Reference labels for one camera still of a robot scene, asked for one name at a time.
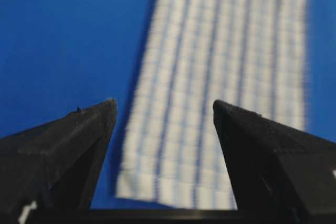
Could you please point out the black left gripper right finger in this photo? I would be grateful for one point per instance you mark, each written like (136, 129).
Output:
(278, 174)

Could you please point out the blue table cloth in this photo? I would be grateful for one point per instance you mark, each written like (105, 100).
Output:
(57, 55)

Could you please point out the blue striped white towel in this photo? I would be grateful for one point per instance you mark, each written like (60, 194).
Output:
(249, 53)

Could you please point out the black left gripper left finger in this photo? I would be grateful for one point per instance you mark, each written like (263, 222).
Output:
(55, 166)

